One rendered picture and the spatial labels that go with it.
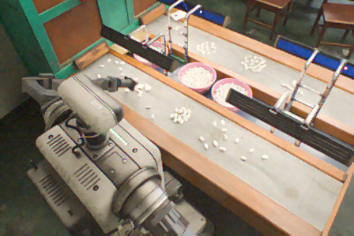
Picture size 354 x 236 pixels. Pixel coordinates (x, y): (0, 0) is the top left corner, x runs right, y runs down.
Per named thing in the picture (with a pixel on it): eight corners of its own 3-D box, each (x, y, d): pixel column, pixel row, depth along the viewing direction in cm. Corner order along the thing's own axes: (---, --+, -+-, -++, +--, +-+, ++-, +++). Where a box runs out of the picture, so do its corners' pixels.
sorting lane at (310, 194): (321, 234, 132) (322, 232, 131) (77, 75, 210) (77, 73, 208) (341, 185, 147) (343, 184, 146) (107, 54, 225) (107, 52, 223)
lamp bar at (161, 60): (171, 73, 161) (171, 64, 155) (99, 35, 187) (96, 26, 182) (180, 66, 165) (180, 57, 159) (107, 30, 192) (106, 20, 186)
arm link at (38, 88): (18, 94, 139) (18, 74, 137) (47, 92, 148) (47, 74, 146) (46, 121, 107) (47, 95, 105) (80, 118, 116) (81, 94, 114)
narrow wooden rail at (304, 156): (337, 190, 152) (345, 181, 144) (109, 60, 230) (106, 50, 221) (340, 183, 155) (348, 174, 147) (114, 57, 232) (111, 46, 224)
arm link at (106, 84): (39, 96, 141) (39, 75, 139) (37, 93, 145) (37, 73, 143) (118, 93, 167) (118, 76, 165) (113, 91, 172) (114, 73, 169)
